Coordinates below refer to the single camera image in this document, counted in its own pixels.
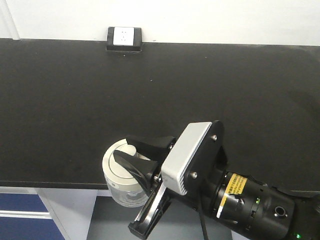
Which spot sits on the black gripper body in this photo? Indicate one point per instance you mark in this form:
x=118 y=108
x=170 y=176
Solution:
x=202 y=201

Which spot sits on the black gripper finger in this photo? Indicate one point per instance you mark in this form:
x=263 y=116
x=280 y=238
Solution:
x=154 y=148
x=142 y=170

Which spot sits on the glass jar with white lid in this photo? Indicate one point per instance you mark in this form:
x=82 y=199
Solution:
x=123 y=187

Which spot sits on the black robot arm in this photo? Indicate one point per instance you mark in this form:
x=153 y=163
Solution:
x=248 y=207

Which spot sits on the black white power socket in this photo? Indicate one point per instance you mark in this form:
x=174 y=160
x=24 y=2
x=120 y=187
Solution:
x=124 y=39

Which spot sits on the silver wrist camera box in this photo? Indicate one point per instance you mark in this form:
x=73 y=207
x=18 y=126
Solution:
x=175 y=164

